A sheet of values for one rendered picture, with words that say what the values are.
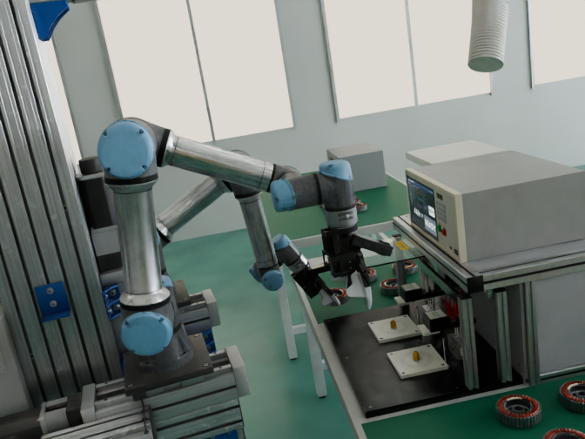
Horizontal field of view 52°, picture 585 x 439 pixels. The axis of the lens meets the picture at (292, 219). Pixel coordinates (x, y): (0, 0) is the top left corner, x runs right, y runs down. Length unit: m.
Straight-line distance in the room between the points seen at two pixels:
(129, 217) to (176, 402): 0.56
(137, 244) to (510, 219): 1.03
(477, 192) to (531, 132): 5.62
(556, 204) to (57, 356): 1.46
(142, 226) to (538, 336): 1.14
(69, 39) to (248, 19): 1.76
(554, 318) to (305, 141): 4.93
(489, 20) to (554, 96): 4.44
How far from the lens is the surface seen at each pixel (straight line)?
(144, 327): 1.43
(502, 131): 7.20
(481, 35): 3.04
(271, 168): 1.50
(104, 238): 1.79
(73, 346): 1.80
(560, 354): 1.93
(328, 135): 6.56
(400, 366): 1.97
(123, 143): 1.33
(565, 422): 1.78
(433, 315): 1.94
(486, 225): 1.80
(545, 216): 1.87
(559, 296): 1.85
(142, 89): 6.42
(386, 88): 6.66
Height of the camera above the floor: 1.77
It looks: 15 degrees down
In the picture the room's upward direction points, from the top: 9 degrees counter-clockwise
